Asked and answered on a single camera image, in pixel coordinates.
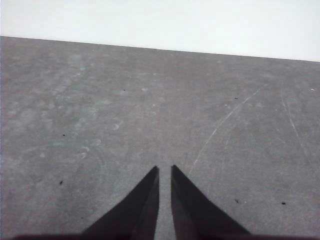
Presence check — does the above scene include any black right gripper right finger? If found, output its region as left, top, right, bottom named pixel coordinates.
left=170, top=164, right=251, bottom=236

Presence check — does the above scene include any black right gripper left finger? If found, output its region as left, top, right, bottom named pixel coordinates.
left=81, top=165, right=160, bottom=236

